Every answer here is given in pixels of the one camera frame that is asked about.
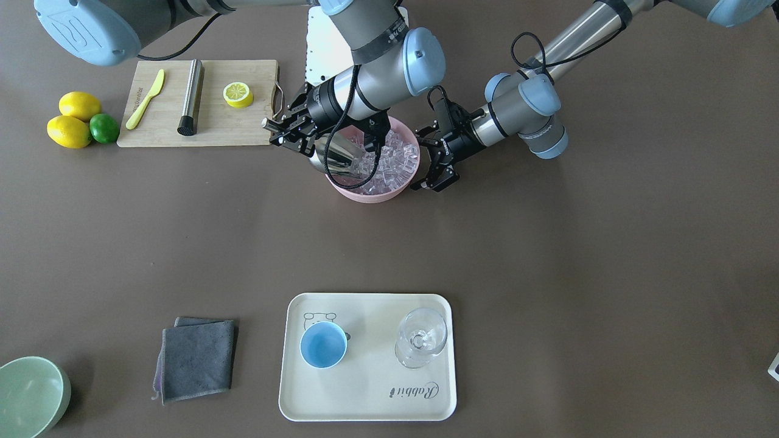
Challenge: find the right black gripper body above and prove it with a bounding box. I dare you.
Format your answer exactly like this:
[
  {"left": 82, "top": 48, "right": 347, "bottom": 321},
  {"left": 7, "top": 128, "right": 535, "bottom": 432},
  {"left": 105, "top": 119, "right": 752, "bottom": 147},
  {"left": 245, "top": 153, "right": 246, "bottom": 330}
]
[{"left": 293, "top": 78, "right": 390, "bottom": 141}]

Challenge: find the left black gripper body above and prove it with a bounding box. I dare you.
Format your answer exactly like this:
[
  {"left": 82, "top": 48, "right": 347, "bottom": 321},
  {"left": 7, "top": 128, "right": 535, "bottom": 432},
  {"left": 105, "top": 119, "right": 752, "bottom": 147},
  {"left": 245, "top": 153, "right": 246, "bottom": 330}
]
[{"left": 427, "top": 86, "right": 487, "bottom": 167}]

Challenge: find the steel ice scoop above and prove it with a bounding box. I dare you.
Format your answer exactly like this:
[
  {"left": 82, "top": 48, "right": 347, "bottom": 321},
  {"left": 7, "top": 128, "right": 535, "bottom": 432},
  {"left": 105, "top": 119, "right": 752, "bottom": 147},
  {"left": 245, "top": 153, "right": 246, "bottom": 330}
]
[{"left": 261, "top": 117, "right": 386, "bottom": 189}]

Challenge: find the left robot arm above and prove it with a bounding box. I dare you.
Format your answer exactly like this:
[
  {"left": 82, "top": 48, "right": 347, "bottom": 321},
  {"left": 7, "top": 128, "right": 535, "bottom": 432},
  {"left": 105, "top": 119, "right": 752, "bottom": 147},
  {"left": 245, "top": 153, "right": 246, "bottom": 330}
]
[{"left": 411, "top": 1, "right": 657, "bottom": 192}]

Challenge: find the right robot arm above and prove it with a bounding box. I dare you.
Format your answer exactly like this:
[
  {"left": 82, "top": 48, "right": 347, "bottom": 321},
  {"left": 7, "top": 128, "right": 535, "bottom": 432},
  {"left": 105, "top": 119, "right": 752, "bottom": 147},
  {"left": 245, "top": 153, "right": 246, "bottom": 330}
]
[{"left": 33, "top": 1, "right": 445, "bottom": 158}]

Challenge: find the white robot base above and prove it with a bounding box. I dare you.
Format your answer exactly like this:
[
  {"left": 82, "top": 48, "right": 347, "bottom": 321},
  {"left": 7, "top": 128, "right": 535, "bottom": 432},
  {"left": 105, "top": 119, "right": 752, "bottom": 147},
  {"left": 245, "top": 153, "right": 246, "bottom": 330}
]
[{"left": 304, "top": 5, "right": 414, "bottom": 88}]

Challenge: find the clear ice cubes pile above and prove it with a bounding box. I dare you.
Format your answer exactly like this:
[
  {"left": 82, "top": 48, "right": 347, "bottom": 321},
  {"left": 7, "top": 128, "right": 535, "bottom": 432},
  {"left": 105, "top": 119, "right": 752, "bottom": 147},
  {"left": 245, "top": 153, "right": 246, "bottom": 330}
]
[{"left": 342, "top": 130, "right": 420, "bottom": 196}]

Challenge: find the light blue cup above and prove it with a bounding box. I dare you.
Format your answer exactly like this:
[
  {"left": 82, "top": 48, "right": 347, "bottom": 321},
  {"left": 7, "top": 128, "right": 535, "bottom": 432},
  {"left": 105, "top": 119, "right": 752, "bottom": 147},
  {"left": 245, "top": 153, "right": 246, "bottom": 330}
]
[{"left": 299, "top": 321, "right": 349, "bottom": 369}]

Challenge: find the pink bowl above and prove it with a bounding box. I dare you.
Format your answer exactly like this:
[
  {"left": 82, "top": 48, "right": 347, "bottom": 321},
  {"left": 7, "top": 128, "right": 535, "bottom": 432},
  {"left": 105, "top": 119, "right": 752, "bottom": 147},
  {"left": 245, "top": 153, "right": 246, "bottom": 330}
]
[{"left": 331, "top": 117, "right": 421, "bottom": 203}]

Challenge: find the half lemon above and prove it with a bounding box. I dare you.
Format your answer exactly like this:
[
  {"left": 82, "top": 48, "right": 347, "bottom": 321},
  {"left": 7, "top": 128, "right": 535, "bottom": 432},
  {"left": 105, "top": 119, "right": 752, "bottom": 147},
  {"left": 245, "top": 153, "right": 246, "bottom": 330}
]
[{"left": 222, "top": 82, "right": 254, "bottom": 108}]

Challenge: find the wooden cutting board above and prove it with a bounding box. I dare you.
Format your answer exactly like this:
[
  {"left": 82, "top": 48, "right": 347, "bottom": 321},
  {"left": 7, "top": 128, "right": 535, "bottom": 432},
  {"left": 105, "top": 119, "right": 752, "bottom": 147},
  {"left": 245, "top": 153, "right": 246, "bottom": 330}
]
[{"left": 117, "top": 59, "right": 279, "bottom": 148}]

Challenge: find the steel muddler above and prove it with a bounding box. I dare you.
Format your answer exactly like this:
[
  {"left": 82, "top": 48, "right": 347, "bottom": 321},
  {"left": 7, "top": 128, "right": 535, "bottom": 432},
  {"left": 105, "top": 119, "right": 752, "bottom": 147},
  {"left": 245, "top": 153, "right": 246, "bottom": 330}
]
[{"left": 177, "top": 59, "right": 205, "bottom": 136}]

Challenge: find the clear wine glass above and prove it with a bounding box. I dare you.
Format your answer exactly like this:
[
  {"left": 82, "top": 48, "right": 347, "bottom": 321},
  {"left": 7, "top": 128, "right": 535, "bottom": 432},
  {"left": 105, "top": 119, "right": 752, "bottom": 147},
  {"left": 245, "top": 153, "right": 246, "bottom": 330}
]
[{"left": 395, "top": 307, "right": 450, "bottom": 369}]

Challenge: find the yellow plastic knife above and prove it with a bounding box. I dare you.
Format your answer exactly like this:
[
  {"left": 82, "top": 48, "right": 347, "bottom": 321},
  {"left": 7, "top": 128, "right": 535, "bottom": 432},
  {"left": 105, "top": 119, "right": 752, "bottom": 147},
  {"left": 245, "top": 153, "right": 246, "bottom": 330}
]
[{"left": 125, "top": 69, "right": 166, "bottom": 130}]

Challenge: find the green lime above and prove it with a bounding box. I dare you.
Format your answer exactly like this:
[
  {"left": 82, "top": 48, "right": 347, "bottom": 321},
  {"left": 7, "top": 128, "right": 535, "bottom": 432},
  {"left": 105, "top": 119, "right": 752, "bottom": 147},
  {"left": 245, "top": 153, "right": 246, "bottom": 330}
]
[{"left": 88, "top": 113, "right": 120, "bottom": 144}]

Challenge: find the cream rabbit tray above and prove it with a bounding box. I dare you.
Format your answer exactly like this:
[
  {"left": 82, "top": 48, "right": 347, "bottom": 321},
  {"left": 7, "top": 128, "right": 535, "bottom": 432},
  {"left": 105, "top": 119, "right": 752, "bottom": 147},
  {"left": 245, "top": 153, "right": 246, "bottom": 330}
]
[{"left": 278, "top": 292, "right": 457, "bottom": 422}]

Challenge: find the yellow lemon far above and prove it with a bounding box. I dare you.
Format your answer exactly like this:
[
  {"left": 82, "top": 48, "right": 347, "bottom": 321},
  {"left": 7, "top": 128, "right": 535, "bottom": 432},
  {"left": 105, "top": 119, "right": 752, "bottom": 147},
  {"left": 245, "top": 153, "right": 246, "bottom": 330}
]
[{"left": 58, "top": 91, "right": 102, "bottom": 122}]

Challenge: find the yellow lemon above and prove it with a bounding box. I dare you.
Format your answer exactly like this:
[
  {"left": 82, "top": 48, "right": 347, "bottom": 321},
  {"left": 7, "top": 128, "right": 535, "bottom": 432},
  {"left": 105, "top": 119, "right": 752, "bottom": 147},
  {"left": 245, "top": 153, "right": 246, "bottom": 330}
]
[
  {"left": 58, "top": 91, "right": 102, "bottom": 122},
  {"left": 46, "top": 116, "right": 93, "bottom": 149}
]

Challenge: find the yellow lemon near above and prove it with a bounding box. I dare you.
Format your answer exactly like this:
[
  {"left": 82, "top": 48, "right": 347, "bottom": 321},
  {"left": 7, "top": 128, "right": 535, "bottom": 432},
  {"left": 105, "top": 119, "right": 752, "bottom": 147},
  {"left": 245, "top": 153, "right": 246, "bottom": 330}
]
[{"left": 46, "top": 116, "right": 93, "bottom": 149}]

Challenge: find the grey folded cloth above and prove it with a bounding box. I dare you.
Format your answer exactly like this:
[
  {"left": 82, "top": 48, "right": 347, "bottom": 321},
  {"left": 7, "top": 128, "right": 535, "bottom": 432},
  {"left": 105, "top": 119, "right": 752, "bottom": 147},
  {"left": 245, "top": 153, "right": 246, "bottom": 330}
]
[{"left": 152, "top": 316, "right": 237, "bottom": 405}]

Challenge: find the green bowl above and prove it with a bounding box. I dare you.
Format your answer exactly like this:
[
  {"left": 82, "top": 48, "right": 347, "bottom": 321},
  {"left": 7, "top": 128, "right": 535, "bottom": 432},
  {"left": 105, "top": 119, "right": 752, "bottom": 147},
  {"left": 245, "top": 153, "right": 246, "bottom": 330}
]
[{"left": 1, "top": 356, "right": 71, "bottom": 437}]

